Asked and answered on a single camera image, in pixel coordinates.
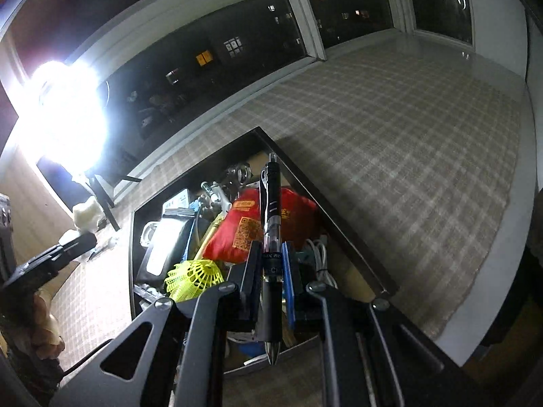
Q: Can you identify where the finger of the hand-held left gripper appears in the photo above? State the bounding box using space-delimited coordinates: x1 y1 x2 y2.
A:
8 231 98 284

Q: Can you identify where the black pen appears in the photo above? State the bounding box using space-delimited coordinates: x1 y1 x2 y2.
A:
257 152 285 368

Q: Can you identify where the person's left hand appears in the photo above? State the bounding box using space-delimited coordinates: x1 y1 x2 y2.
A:
30 286 67 359

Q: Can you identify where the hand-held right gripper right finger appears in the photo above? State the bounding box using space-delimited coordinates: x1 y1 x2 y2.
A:
281 241 481 407

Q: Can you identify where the silver metal tool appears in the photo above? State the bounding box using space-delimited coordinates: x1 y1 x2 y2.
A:
220 163 256 188

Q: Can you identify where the brown wooden board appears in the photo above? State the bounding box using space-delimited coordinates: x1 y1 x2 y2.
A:
0 146 78 244

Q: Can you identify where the red fabric pouch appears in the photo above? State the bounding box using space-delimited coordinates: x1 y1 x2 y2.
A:
202 186 320 264

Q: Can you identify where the black wet wipe pack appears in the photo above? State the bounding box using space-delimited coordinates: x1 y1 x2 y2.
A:
136 208 198 286

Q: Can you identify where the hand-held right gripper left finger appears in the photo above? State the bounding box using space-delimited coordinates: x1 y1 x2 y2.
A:
50 241 264 407

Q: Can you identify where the black storage box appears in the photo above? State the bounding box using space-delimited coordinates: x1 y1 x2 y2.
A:
129 126 402 376

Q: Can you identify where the white framed window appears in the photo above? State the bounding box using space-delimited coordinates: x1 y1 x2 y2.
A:
63 0 481 137

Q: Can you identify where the white cable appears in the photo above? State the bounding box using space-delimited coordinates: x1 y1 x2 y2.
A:
303 237 341 290

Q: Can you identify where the bright lamp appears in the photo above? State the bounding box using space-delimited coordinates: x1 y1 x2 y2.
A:
7 58 143 232

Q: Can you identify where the yellow plastic shuttlecock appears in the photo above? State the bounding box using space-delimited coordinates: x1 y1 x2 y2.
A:
164 259 225 302

